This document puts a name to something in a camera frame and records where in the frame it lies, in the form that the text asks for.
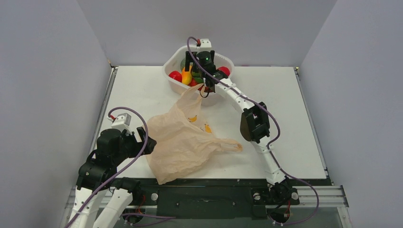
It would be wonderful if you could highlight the round green melon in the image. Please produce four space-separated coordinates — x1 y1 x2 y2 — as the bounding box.
180 58 186 71

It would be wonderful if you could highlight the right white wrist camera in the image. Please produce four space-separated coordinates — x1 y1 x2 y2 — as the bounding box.
196 38 212 52

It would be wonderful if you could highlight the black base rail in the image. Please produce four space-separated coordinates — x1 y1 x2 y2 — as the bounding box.
125 178 349 219

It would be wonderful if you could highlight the red apple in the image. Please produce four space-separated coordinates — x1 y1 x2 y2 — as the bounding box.
188 78 199 87
168 71 182 83

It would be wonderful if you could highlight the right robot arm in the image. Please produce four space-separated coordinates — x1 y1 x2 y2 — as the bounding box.
185 50 291 204

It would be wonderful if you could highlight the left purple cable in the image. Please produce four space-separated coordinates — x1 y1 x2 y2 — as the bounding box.
64 107 149 228

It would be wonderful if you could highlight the purple cable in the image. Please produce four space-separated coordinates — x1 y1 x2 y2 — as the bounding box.
64 107 149 228
186 36 320 227

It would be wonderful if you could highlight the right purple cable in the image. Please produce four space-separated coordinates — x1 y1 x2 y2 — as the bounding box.
186 36 320 227

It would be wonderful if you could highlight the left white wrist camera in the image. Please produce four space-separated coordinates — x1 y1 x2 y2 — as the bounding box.
111 113 131 132

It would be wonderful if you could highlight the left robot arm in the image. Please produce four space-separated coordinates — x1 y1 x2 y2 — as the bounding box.
65 126 156 228

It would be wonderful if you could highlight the red apple left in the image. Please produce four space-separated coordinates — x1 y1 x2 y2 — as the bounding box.
168 71 182 83

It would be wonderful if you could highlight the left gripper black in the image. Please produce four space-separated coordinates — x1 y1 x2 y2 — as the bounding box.
113 126 156 164

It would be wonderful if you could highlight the orange translucent plastic bag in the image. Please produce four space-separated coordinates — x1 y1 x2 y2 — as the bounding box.
146 85 243 185

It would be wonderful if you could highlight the red apple centre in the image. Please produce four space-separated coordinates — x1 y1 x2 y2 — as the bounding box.
188 78 199 87

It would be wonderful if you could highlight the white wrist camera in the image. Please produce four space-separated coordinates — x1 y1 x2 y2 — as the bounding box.
196 38 212 52
111 113 131 132

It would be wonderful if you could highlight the white plastic tub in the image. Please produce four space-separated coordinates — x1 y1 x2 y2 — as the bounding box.
162 45 235 106

